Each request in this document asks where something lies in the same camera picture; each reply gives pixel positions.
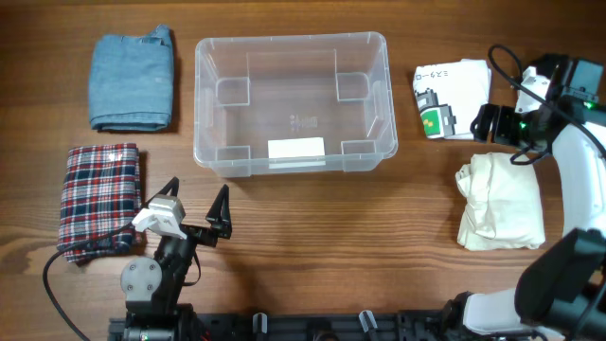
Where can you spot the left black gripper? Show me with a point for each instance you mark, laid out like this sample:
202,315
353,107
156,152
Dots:
220,219

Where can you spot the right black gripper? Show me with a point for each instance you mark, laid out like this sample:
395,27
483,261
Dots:
502,131

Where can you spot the white printed t-shirt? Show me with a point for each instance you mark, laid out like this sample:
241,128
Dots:
449,96

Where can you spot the cream cloth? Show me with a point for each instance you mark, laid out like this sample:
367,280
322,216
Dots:
504,208

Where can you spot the clear plastic storage bin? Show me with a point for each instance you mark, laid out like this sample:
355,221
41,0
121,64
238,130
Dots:
288,104

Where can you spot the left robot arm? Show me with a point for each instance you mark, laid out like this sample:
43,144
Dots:
152,286

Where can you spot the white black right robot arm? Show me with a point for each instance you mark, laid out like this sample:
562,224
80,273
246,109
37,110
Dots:
557,114

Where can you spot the folded red plaid cloth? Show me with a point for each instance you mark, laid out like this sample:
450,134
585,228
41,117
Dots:
101,193

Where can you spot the folded blue denim cloth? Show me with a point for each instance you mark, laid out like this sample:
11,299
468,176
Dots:
131,82

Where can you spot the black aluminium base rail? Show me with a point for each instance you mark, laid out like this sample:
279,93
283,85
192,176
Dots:
403,326

